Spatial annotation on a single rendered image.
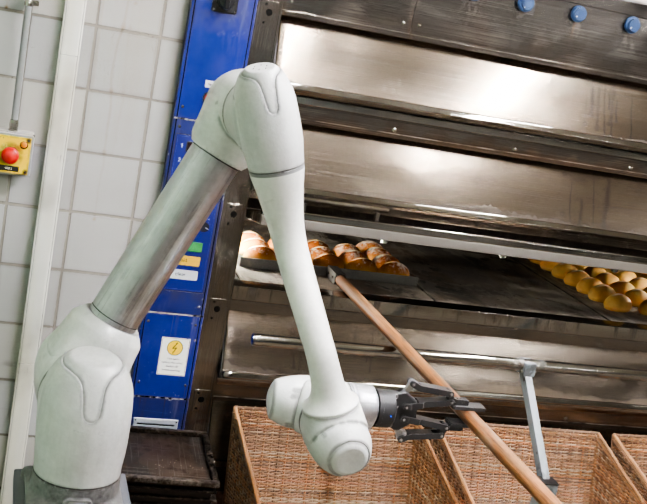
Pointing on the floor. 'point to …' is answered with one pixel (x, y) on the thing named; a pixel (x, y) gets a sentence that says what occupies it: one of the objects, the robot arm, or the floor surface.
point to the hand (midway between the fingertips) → (465, 414)
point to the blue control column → (216, 61)
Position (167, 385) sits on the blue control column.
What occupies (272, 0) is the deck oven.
